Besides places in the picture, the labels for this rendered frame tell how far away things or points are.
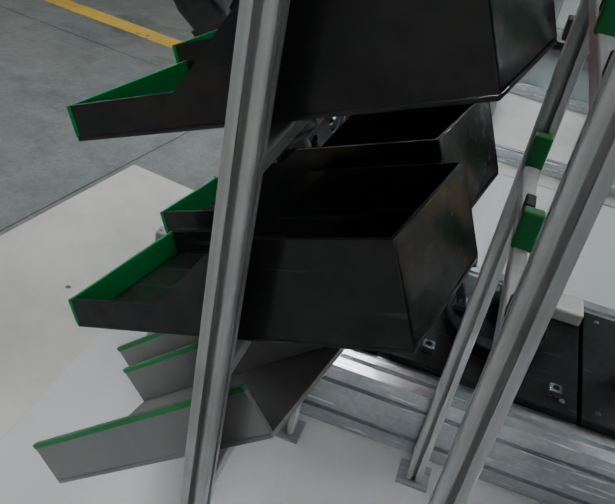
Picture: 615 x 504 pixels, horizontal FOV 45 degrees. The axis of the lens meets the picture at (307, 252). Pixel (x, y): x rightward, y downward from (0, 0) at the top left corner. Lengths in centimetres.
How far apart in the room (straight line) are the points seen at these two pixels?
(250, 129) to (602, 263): 123
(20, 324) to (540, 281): 85
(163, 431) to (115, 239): 72
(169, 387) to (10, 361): 33
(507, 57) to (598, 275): 116
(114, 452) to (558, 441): 53
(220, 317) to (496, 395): 17
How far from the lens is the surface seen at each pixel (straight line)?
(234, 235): 42
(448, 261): 49
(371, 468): 98
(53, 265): 123
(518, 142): 198
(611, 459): 98
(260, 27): 37
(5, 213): 295
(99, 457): 69
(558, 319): 114
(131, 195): 141
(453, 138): 58
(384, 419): 98
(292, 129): 47
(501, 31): 38
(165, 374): 78
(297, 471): 95
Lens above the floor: 159
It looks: 34 degrees down
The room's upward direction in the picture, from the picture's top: 12 degrees clockwise
